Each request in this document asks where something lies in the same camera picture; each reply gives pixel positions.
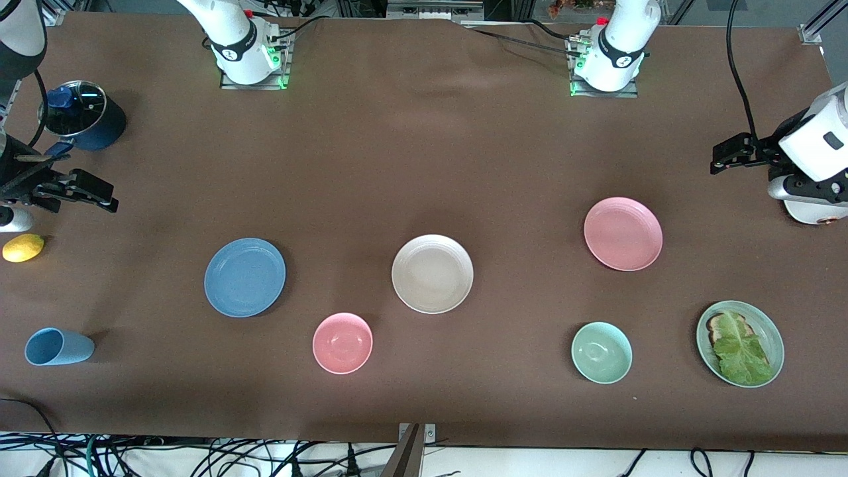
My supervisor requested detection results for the pink plate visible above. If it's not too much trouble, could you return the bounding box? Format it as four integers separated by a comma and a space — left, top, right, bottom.
583, 196, 664, 272

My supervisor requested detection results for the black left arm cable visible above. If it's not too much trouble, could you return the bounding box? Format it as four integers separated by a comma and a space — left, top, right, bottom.
726, 0, 759, 141

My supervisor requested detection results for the green lettuce leaf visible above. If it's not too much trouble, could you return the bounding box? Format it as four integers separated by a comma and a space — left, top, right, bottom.
712, 311, 774, 386

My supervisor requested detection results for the small metal bracket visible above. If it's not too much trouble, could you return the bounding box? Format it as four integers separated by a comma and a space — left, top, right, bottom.
397, 423, 438, 443

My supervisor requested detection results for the pink bowl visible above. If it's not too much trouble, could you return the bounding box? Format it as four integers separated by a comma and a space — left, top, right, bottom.
312, 312, 374, 376

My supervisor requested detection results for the brown bread slice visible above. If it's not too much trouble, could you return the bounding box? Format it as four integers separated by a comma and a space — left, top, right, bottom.
706, 312, 756, 346

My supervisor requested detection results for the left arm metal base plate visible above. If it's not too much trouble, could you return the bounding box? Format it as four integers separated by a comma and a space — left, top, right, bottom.
568, 36, 640, 99

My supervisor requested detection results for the beige plate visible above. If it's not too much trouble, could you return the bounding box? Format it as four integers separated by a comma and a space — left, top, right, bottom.
391, 234, 475, 315

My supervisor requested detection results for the brown post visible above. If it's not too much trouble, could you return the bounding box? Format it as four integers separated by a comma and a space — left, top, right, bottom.
388, 424, 425, 477

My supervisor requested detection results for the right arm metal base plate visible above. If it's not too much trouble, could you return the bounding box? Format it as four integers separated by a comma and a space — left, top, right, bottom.
220, 30, 292, 91

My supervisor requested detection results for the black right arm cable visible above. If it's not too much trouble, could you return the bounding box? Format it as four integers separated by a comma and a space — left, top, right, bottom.
26, 66, 50, 150

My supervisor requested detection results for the dark blue pot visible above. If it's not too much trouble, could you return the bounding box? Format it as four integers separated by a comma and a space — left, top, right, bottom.
45, 98, 127, 158

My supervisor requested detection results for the green bowl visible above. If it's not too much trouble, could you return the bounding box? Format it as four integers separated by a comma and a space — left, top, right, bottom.
571, 321, 633, 385

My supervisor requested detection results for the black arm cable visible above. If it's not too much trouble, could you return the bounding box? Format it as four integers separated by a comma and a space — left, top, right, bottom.
726, 0, 759, 141
26, 66, 50, 150

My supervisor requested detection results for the blue cup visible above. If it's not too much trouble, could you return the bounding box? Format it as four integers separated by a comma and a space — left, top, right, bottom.
25, 327, 95, 367

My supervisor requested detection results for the green plate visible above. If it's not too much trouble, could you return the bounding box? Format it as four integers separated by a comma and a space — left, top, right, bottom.
696, 300, 786, 389

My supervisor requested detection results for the yellow lemon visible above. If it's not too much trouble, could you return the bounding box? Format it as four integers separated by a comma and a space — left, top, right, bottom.
2, 233, 46, 264

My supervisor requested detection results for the blue plate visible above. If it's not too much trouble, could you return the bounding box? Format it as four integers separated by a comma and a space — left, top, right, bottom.
203, 237, 287, 319

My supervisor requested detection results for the grey metal bar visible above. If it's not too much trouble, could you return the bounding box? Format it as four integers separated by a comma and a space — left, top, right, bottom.
386, 0, 486, 24

